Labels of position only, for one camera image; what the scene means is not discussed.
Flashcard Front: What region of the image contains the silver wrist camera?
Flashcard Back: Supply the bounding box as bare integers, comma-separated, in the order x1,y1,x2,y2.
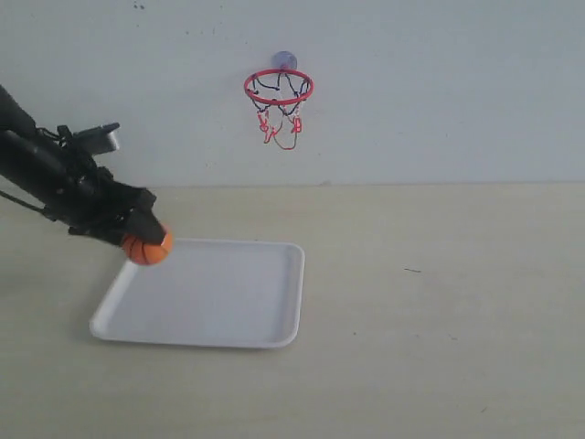
71,123,120,156

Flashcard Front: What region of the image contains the small orange basketball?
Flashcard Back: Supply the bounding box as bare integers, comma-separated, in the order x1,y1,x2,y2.
122,228,174,266

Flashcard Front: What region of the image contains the red mini basketball hoop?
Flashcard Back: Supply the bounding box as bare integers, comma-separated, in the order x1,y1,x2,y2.
243,50,315,151

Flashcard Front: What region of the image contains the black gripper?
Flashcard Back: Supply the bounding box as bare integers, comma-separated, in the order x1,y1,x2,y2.
54,167,165,245

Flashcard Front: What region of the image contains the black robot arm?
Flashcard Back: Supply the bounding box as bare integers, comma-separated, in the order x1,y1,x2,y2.
1,90,170,247

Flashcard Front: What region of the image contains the white plastic tray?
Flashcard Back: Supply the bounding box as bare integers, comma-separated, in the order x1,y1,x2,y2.
90,239,305,349

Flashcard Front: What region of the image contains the black cable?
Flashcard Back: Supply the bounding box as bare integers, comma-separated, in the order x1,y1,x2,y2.
0,189,47,216

